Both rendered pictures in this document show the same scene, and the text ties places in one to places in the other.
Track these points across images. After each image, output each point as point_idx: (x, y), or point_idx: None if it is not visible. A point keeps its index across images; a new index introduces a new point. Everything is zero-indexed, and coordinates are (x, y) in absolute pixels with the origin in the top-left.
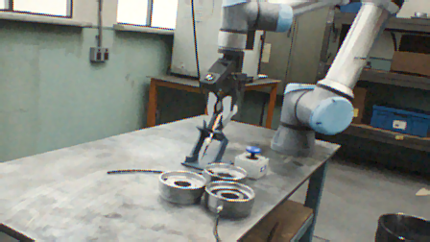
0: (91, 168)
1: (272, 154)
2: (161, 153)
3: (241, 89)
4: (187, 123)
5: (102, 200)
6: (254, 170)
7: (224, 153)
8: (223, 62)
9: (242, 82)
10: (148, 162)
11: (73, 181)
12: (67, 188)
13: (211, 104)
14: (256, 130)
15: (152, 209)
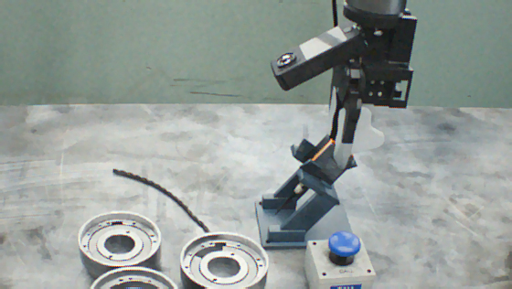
0: (114, 154)
1: (491, 257)
2: (272, 167)
3: (390, 102)
4: (461, 118)
5: (28, 209)
6: (315, 284)
7: (319, 219)
8: (341, 34)
9: (392, 86)
10: (208, 177)
11: (58, 165)
12: (32, 173)
13: (332, 112)
14: None
15: (44, 257)
